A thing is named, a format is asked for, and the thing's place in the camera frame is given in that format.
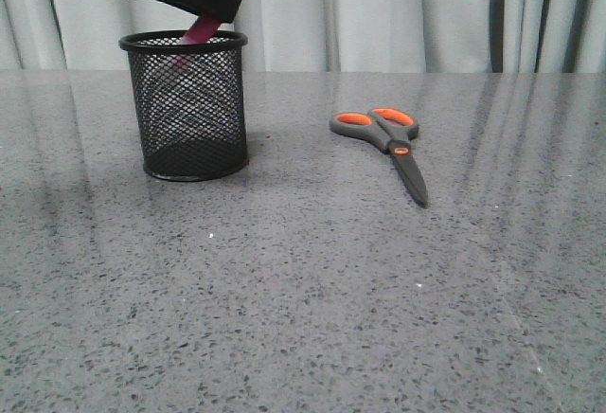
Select grey orange scissors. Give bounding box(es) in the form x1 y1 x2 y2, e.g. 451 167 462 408
330 108 429 207

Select black mesh pen cup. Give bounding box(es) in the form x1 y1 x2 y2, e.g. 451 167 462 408
118 30 248 182

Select light grey curtain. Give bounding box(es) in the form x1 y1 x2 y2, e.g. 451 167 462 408
1 0 605 73

